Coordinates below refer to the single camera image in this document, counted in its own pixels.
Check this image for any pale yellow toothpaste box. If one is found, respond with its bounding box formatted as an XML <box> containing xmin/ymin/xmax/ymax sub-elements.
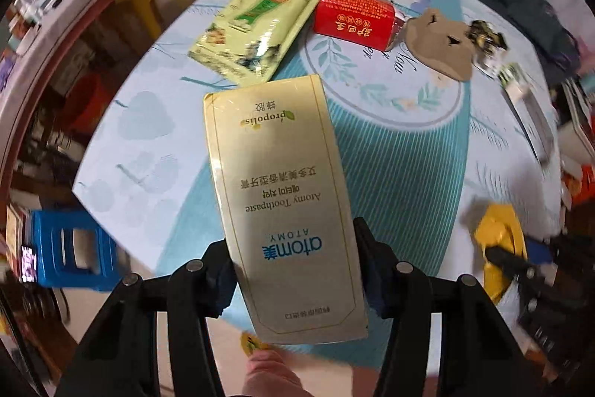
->
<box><xmin>203</xmin><ymin>74</ymin><xmax>369</xmax><ymax>346</ymax></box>

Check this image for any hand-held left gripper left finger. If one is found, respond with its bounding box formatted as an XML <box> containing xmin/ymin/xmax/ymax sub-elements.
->
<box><xmin>56</xmin><ymin>239</ymin><xmax>240</xmax><ymax>397</ymax></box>

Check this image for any pile of mixed boxes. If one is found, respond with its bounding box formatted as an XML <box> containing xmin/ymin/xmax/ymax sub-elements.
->
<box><xmin>553</xmin><ymin>76</ymin><xmax>595</xmax><ymax>212</ymax></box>

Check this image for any red cardboard box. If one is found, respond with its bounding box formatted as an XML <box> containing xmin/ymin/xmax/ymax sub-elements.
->
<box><xmin>312</xmin><ymin>0</ymin><xmax>405</xmax><ymax>51</ymax></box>

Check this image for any black yellow wrapper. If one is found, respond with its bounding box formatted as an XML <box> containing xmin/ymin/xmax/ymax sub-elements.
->
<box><xmin>467</xmin><ymin>19</ymin><xmax>507</xmax><ymax>54</ymax></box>

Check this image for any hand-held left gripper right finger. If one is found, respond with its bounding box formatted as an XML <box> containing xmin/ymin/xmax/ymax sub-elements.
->
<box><xmin>353</xmin><ymin>217</ymin><xmax>554</xmax><ymax>397</ymax></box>

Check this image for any red bucket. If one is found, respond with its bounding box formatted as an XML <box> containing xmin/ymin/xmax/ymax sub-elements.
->
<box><xmin>60</xmin><ymin>74</ymin><xmax>115</xmax><ymax>132</ymax></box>

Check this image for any yellow plastic stool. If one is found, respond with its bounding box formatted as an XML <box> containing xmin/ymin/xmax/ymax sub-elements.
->
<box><xmin>116</xmin><ymin>0</ymin><xmax>180</xmax><ymax>39</ymax></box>

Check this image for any small yellow wrapper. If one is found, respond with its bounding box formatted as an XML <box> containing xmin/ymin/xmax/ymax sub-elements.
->
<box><xmin>239</xmin><ymin>332</ymin><xmax>275</xmax><ymax>356</ymax></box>

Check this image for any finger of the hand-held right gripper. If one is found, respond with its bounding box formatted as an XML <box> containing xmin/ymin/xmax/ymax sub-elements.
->
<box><xmin>483</xmin><ymin>246</ymin><xmax>533</xmax><ymax>274</ymax></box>

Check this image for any yellow green snack packet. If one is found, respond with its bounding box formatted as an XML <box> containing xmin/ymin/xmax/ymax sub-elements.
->
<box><xmin>187</xmin><ymin>0</ymin><xmax>298</xmax><ymax>74</ymax></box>
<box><xmin>228</xmin><ymin>0</ymin><xmax>334</xmax><ymax>84</ymax></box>

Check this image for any phone with lit screen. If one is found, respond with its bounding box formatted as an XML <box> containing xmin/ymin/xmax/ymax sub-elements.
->
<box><xmin>21</xmin><ymin>246</ymin><xmax>40</xmax><ymax>284</ymax></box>

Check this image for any teal printed tablecloth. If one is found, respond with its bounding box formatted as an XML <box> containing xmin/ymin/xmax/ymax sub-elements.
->
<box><xmin>72</xmin><ymin>0</ymin><xmax>572</xmax><ymax>379</ymax></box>

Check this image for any blue plastic stool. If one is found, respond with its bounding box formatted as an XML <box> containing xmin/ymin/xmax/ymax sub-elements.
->
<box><xmin>30</xmin><ymin>208</ymin><xmax>122</xmax><ymax>291</ymax></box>

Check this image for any brown cardboard piece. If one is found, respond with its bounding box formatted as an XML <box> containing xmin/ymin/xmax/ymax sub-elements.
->
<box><xmin>406</xmin><ymin>9</ymin><xmax>475</xmax><ymax>81</ymax></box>

